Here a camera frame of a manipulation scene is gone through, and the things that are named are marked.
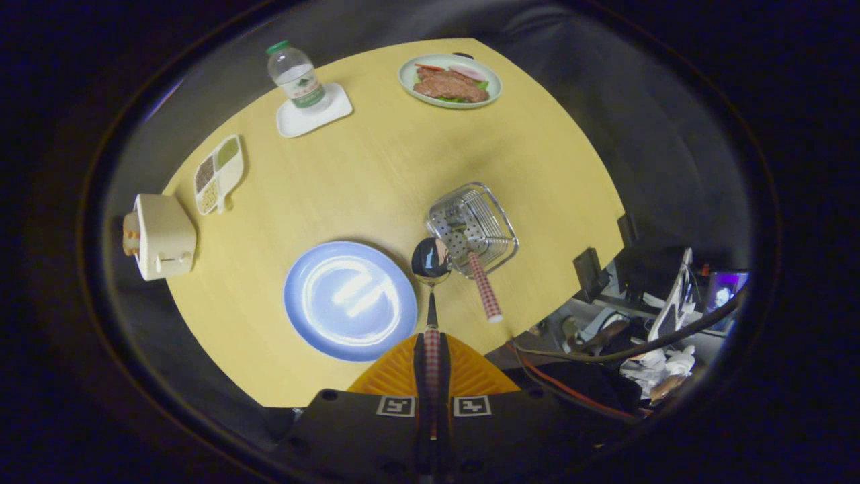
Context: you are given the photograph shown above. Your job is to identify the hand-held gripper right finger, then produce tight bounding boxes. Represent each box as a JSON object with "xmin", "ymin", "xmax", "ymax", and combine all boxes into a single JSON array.
[{"xmin": 437, "ymin": 333, "xmax": 609, "ymax": 481}]

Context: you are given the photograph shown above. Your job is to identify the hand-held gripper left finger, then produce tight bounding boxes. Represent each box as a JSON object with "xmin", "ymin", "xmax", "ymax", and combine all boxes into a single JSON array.
[{"xmin": 272, "ymin": 333, "xmax": 433, "ymax": 481}]

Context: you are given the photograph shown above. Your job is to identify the fork with checked red handle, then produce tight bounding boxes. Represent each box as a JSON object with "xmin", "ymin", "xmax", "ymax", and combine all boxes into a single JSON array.
[{"xmin": 443, "ymin": 208, "xmax": 505, "ymax": 323}]

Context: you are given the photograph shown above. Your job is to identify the spoon with checked red handle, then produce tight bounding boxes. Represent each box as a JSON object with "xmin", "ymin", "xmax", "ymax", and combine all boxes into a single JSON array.
[{"xmin": 411, "ymin": 237, "xmax": 452, "ymax": 441}]

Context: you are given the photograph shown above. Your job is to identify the blue plate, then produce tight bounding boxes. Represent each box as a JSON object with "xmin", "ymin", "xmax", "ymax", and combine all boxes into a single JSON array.
[{"xmin": 283, "ymin": 241, "xmax": 419, "ymax": 362}]

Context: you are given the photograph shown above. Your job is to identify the crumpled white tissue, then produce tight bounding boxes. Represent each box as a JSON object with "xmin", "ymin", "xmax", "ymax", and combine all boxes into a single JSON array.
[{"xmin": 619, "ymin": 344, "xmax": 696, "ymax": 397}]

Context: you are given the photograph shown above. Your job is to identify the white printed board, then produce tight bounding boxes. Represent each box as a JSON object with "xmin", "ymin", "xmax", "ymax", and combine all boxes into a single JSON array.
[{"xmin": 646, "ymin": 247, "xmax": 696, "ymax": 344}]

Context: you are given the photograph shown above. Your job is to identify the white square coaster tray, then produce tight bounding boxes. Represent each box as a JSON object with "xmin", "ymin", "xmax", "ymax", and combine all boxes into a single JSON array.
[{"xmin": 276, "ymin": 82, "xmax": 354, "ymax": 139}]

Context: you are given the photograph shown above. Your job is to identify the white divided dish with beans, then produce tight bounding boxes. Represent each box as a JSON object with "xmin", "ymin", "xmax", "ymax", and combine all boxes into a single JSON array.
[{"xmin": 193, "ymin": 134, "xmax": 246, "ymax": 216}]

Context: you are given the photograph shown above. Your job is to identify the brown meat slice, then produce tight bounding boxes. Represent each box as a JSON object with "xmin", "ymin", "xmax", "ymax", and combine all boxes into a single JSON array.
[{"xmin": 413, "ymin": 66, "xmax": 490, "ymax": 104}]

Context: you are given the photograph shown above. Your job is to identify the pale green plate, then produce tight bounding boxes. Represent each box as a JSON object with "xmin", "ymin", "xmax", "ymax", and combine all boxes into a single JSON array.
[{"xmin": 398, "ymin": 54, "xmax": 503, "ymax": 110}]

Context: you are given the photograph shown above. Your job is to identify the cream toaster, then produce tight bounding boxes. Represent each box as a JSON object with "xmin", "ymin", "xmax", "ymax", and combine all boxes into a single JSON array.
[{"xmin": 134, "ymin": 194, "xmax": 198, "ymax": 281}]

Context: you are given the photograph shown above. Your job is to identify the glowing purple screen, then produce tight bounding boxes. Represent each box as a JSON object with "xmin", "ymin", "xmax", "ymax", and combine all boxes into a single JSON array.
[{"xmin": 704, "ymin": 270, "xmax": 750, "ymax": 333}]

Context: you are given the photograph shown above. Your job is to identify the clear water bottle green cap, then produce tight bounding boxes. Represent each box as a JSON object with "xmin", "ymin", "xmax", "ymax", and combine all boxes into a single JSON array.
[{"xmin": 266, "ymin": 40, "xmax": 331, "ymax": 114}]

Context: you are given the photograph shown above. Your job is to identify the red cable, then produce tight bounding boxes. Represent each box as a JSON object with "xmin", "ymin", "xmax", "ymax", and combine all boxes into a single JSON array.
[{"xmin": 505, "ymin": 341, "xmax": 639, "ymax": 423}]

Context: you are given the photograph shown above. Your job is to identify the metal wire basket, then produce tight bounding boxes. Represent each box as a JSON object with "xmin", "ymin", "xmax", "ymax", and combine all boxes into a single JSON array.
[{"xmin": 425, "ymin": 181, "xmax": 519, "ymax": 278}]

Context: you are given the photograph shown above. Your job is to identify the thick black cable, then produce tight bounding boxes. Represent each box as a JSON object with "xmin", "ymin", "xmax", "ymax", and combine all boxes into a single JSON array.
[{"xmin": 509, "ymin": 286, "xmax": 746, "ymax": 365}]

